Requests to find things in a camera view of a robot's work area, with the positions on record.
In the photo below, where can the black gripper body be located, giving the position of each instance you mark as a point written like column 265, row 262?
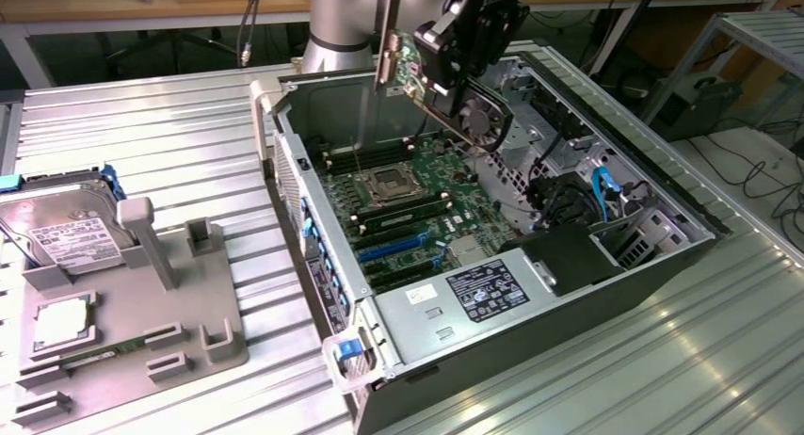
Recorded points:
column 487, row 25

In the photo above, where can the installed RAM stick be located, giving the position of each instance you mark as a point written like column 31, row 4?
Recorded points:
column 401, row 219

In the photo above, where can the black plastic air shroud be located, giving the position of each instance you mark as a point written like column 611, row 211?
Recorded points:
column 565, row 261

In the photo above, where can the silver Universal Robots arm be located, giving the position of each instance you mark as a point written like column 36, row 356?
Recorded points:
column 339, row 25

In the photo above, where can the blue expansion slot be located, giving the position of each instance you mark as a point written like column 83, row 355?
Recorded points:
column 389, row 247

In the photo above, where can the CPU socket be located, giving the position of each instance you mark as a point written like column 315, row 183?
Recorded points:
column 388, row 184

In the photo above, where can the grey power supply unit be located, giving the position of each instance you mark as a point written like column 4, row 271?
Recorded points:
column 452, row 308

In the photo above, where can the green motherboard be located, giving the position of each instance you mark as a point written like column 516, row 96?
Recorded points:
column 433, row 190

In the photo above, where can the blue disk caddy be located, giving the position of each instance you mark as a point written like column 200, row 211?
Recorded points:
column 111, row 181

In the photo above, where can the green RAM stick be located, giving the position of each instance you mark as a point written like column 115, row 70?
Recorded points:
column 107, row 352

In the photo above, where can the metal slat shelf frame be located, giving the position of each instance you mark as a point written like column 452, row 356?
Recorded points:
column 753, row 35

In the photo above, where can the hard disk with white label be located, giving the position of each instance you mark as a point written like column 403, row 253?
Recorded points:
column 56, row 232

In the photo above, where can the black open PC case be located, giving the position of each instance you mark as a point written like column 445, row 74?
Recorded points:
column 565, row 331

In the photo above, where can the blue case latch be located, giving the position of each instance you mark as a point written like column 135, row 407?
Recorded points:
column 349, row 351

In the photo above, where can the silver CPU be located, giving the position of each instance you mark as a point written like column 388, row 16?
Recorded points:
column 61, row 323

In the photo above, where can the wooden desk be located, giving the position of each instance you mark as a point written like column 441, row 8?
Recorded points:
column 188, row 6

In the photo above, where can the green graphics card with fan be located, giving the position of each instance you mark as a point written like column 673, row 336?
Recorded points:
column 480, row 119

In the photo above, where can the grey parts rack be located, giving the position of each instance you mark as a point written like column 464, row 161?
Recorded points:
column 151, row 312

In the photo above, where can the silver chipset heat sink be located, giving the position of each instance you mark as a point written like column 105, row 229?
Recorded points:
column 472, row 247

